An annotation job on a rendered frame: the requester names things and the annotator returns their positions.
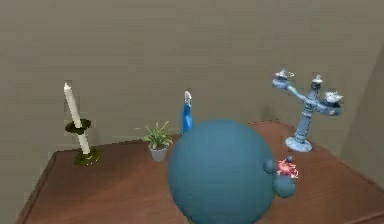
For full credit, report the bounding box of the round teal lamp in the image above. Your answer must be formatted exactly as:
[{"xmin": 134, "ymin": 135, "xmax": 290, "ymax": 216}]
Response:
[{"xmin": 167, "ymin": 119, "xmax": 297, "ymax": 224}]

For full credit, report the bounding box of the brown wooden chest of drawers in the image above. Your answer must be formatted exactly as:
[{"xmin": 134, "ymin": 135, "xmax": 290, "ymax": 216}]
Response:
[{"xmin": 14, "ymin": 119, "xmax": 384, "ymax": 224}]

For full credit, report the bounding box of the blue slender bottle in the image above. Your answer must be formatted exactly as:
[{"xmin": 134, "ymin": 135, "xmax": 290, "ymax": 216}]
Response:
[{"xmin": 181, "ymin": 89, "xmax": 195, "ymax": 136}]

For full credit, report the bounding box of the small green potted plant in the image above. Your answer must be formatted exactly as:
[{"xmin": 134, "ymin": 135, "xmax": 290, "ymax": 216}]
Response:
[{"xmin": 143, "ymin": 120, "xmax": 174, "ymax": 163}]

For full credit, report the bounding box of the small red figurine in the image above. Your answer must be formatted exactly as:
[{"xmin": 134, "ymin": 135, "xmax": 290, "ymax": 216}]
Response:
[{"xmin": 276, "ymin": 155, "xmax": 300, "ymax": 180}]

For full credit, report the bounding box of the blue grey candelabra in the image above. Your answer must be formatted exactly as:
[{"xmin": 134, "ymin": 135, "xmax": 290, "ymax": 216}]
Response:
[{"xmin": 271, "ymin": 68, "xmax": 344, "ymax": 153}]

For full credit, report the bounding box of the white candle in green holder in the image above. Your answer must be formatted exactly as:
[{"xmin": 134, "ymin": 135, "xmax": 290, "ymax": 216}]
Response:
[{"xmin": 63, "ymin": 81, "xmax": 102, "ymax": 167}]

